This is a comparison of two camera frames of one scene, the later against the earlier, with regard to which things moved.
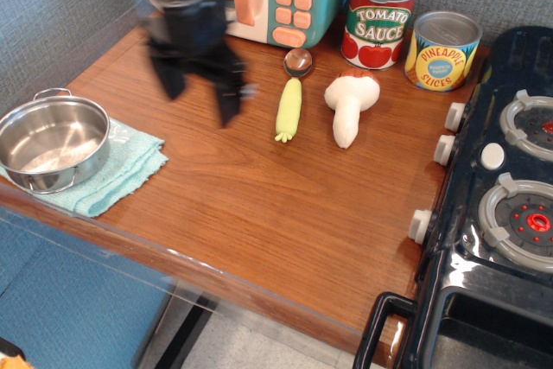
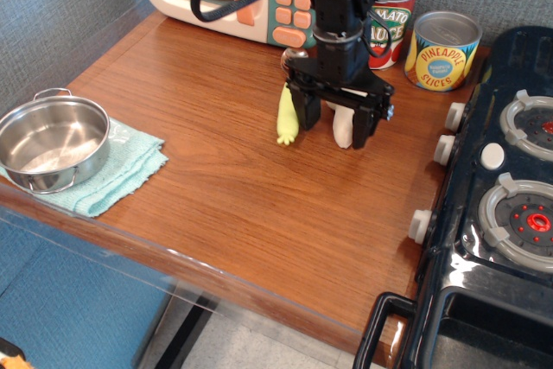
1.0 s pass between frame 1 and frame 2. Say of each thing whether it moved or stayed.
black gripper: moved
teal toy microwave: stayed
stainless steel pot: stayed
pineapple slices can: stayed
